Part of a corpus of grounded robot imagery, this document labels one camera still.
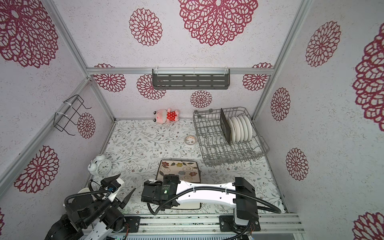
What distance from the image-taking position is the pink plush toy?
1179 millimetres

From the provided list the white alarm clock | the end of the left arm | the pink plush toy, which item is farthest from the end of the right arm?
the pink plush toy

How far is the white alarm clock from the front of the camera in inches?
32.7

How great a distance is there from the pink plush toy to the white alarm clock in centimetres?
46

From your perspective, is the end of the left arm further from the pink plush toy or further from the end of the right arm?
the pink plush toy

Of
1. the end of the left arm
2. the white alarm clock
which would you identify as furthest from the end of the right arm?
the white alarm clock
